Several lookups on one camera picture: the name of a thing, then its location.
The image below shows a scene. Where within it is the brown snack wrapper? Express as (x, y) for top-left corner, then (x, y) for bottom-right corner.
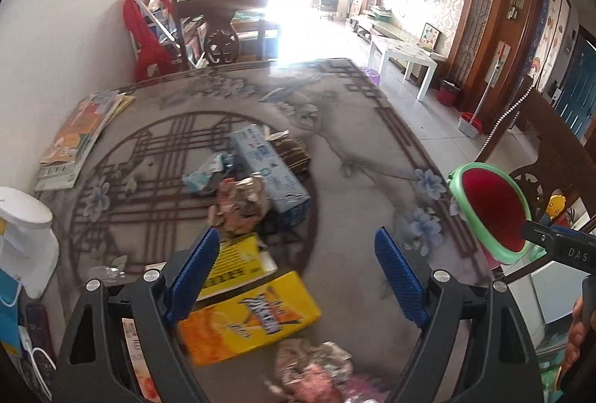
(207, 175), (270, 239)

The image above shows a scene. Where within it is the light blue plastic wrapper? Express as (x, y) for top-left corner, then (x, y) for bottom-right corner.
(182, 152), (234, 196)

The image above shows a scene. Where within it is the pink snack wrapper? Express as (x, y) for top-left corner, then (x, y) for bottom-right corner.
(265, 339), (389, 403)

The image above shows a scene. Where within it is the green rimmed red trash bin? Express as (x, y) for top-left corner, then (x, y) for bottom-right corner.
(447, 162), (532, 265)

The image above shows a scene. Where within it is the person's right hand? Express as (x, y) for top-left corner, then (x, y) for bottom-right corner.
(558, 296), (595, 401)

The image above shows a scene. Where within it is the yellow carton box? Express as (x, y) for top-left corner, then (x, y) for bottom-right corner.
(197, 232), (278, 301)

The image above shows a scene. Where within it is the yellow toy duck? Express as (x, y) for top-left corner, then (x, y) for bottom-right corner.
(545, 194), (567, 220)

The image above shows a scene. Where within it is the crumpled silver foil wrapper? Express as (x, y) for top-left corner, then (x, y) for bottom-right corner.
(87, 266), (126, 286)

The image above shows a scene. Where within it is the yellow drink carton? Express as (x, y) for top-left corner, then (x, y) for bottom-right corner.
(178, 272), (321, 366)

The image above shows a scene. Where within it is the dark wooden chair near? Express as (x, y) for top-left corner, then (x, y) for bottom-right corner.
(473, 76), (596, 278)

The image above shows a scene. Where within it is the dark wooden chair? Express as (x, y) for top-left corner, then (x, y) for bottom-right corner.
(171, 0), (281, 71)
(473, 76), (596, 278)

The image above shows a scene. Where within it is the blue tissue box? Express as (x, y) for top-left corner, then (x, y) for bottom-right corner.
(230, 124), (310, 226)

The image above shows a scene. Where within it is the blue entrance door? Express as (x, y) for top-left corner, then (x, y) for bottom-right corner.
(556, 39), (596, 140)

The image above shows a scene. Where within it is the floral grey tablecloth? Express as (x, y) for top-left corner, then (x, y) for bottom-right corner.
(40, 59), (490, 388)

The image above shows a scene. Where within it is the brown cigarette pack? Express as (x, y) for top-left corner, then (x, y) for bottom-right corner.
(266, 131), (311, 175)

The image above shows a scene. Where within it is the red dustpan with broom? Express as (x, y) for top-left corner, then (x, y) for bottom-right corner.
(457, 74), (494, 139)

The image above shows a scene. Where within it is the white appliance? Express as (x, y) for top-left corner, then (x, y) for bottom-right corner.
(0, 187), (60, 300)

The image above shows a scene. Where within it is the small red waste bin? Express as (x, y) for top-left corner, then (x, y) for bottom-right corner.
(437, 79), (461, 107)

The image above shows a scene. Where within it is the stack of magazines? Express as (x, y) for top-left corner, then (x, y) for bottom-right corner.
(34, 90), (135, 192)

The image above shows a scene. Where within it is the purple plastic stool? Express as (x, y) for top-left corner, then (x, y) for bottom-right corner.
(361, 67), (381, 86)

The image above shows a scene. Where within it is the white coffee table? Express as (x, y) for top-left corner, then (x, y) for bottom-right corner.
(368, 36), (447, 102)

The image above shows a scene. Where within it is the red fabric bag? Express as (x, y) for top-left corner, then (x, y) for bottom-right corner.
(122, 0), (177, 82)

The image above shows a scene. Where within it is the dark wooden chair far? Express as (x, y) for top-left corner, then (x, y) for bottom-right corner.
(171, 0), (281, 71)

